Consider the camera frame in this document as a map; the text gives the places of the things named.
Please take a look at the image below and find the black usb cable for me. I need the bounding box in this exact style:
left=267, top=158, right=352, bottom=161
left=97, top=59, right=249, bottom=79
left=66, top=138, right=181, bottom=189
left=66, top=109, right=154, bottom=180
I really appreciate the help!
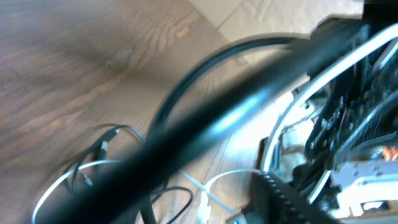
left=30, top=18, right=371, bottom=224

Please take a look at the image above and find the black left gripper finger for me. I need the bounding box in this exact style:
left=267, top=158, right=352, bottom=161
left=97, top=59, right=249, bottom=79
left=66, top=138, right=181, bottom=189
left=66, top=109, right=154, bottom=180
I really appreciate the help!
left=248, top=173, right=339, bottom=224

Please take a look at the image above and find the white usb cable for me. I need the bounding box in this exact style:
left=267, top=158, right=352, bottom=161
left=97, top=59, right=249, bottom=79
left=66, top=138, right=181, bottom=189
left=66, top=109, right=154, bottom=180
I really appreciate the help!
left=30, top=23, right=398, bottom=224

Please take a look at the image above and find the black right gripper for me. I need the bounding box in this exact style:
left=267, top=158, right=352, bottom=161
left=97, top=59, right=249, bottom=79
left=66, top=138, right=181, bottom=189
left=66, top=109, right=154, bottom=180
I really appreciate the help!
left=294, top=40, right=397, bottom=215

